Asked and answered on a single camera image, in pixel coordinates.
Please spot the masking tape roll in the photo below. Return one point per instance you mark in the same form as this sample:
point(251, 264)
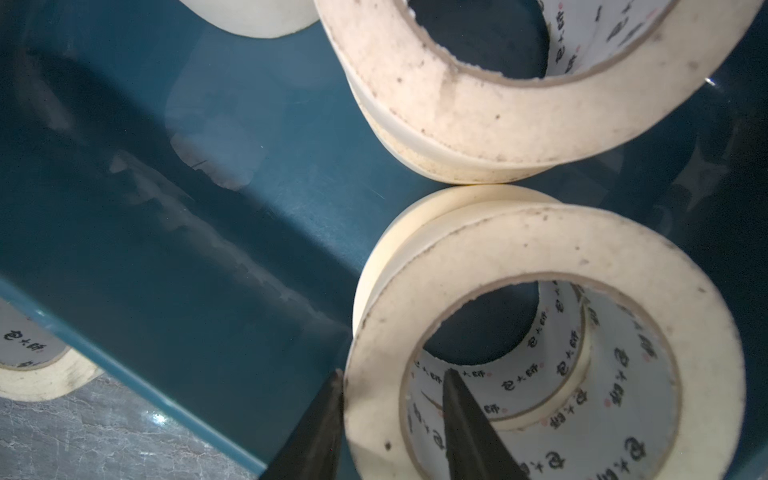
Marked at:
point(595, 348)
point(35, 364)
point(615, 69)
point(261, 19)

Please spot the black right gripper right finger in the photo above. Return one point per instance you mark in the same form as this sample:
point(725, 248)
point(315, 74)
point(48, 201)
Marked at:
point(473, 448)

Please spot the teal plastic tray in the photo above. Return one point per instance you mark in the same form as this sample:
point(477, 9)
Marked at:
point(191, 207)

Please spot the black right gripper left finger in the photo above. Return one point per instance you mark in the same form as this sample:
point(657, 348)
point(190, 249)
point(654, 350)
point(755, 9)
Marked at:
point(312, 450)

